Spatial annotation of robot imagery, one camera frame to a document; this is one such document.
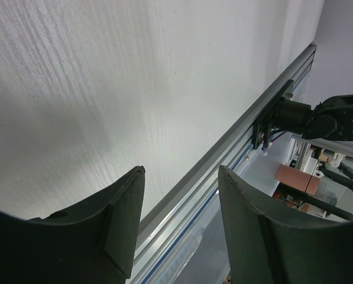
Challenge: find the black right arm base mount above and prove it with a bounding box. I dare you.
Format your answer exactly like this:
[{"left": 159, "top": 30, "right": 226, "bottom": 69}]
[{"left": 251, "top": 79, "right": 294, "bottom": 150}]

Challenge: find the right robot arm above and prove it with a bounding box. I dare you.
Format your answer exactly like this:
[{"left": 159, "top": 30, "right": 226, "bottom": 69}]
[{"left": 274, "top": 95, "right": 353, "bottom": 141}]

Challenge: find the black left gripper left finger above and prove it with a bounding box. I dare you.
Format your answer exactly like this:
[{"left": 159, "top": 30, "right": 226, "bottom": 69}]
[{"left": 0, "top": 166, "right": 145, "bottom": 283}]

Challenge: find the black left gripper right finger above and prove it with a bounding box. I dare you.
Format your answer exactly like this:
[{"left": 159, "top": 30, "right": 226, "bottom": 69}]
[{"left": 218, "top": 166, "right": 353, "bottom": 283}]

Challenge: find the aluminium front rail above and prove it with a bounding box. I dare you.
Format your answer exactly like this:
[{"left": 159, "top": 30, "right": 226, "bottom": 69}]
[{"left": 129, "top": 45, "right": 316, "bottom": 283}]

